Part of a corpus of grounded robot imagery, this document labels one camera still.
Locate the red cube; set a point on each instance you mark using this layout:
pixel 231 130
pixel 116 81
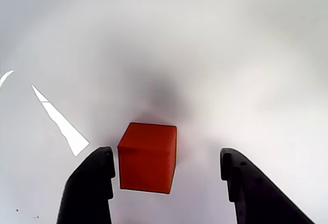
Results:
pixel 146 162

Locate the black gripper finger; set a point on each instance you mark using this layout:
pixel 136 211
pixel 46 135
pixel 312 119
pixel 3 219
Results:
pixel 89 183
pixel 256 195

